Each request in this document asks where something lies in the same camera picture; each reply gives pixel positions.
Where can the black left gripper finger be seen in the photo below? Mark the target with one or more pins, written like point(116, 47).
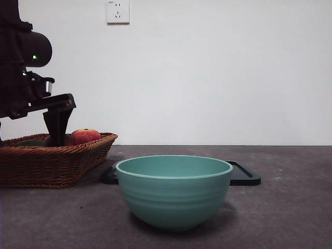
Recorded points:
point(64, 122)
point(53, 124)

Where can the green avocado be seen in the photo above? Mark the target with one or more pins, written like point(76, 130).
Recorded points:
point(31, 143)

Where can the teal ceramic bowl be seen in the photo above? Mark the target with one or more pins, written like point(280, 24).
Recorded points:
point(173, 197)

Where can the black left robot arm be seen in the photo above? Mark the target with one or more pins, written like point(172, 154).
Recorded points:
point(39, 49)

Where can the dark purple plum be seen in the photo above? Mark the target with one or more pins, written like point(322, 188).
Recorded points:
point(69, 141)

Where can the red peach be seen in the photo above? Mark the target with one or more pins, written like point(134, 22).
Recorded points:
point(86, 136)

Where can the brown wicker basket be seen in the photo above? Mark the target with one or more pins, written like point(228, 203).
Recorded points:
point(46, 166)

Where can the dark rectangular tray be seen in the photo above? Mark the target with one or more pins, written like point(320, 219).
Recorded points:
point(246, 179)

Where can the white wall socket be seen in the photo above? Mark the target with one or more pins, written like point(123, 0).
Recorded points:
point(118, 13)

